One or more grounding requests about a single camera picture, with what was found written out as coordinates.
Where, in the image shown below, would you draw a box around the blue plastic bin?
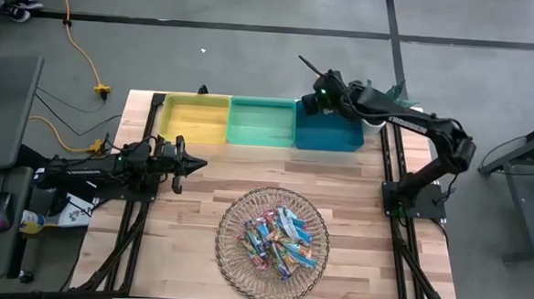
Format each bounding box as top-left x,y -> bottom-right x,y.
293,99 -> 368,155

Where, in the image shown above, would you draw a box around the person's shoe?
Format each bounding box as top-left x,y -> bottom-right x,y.
0,0 -> 32,25
9,0 -> 45,12

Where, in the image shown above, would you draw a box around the green plant in white pot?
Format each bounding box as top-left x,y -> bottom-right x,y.
361,78 -> 422,131

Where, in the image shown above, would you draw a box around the black computer mouse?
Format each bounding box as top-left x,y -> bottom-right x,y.
0,191 -> 17,234

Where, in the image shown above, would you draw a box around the yellow and blue bottle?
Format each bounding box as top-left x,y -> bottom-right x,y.
18,209 -> 47,236

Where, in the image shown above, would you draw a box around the thin black floor cable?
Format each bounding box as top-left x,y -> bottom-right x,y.
33,86 -> 124,139

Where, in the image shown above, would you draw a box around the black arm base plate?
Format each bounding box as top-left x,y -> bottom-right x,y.
379,179 -> 449,221
88,176 -> 160,204

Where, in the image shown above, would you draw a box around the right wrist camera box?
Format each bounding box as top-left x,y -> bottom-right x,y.
316,85 -> 343,114

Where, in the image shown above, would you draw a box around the orange extension cable yellow plug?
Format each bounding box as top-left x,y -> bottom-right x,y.
44,0 -> 117,101
27,115 -> 109,156

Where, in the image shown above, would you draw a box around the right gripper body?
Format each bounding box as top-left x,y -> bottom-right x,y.
313,69 -> 351,117

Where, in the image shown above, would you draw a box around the white cardboard box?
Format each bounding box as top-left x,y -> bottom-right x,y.
55,192 -> 95,230

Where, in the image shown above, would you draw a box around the yellow plastic bin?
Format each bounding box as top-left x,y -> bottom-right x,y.
156,91 -> 232,146

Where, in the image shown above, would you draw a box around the chocolate chip Chewy granola bar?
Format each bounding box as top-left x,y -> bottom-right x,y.
274,206 -> 300,241
242,217 -> 269,236

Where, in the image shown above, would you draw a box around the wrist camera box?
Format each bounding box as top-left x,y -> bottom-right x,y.
120,137 -> 155,168
316,85 -> 343,114

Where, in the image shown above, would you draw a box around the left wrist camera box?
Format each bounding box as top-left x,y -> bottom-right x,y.
120,137 -> 155,168

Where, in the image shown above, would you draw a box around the grey metal side table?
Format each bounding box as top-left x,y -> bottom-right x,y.
473,110 -> 534,266

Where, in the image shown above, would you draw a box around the oatmeal raisin Chewy granola bar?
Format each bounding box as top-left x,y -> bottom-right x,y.
270,253 -> 295,283
283,240 -> 313,258

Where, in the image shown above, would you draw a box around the black aluminium frame rails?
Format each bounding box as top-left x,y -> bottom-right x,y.
70,88 -> 168,296
371,121 -> 465,299

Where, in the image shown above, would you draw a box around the round woven wicker basket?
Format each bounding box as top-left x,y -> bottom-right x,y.
211,183 -> 335,299

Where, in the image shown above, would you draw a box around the teal plastic bin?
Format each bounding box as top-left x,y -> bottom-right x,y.
225,95 -> 298,149

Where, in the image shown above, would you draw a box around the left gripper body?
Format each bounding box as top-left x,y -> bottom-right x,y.
148,133 -> 189,196

